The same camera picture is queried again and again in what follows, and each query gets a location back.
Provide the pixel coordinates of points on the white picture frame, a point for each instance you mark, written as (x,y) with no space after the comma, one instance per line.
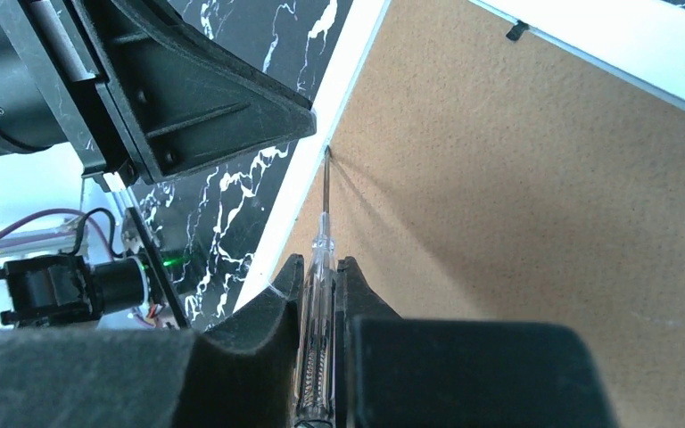
(477,178)

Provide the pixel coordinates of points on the clear tester screwdriver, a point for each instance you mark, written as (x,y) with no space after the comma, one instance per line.
(313,404)

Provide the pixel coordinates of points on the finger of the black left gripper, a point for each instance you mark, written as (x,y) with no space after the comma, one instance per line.
(179,102)

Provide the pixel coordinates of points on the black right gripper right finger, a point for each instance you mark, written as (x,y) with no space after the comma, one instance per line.
(394,371)

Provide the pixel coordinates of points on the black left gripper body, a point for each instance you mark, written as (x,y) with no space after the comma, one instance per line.
(49,92)

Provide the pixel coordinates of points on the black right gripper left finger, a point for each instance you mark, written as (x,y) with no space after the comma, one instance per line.
(239,373)

